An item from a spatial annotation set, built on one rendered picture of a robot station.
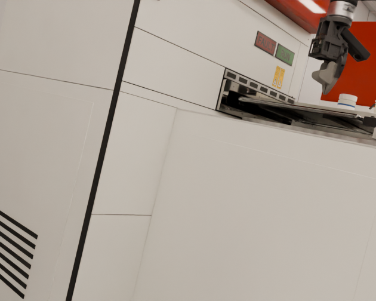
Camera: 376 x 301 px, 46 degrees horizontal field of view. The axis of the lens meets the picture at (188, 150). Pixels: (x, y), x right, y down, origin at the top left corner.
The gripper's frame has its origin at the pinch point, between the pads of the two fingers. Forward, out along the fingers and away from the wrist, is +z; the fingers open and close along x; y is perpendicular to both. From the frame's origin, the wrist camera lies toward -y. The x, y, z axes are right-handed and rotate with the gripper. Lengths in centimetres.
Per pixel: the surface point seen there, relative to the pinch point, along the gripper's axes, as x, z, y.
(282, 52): -26.1, -12.9, 4.6
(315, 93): -323, -53, -185
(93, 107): 1, 21, 64
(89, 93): -2, 17, 65
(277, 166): 26.4, 23.9, 24.0
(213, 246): 17, 46, 30
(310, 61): -308, -81, -161
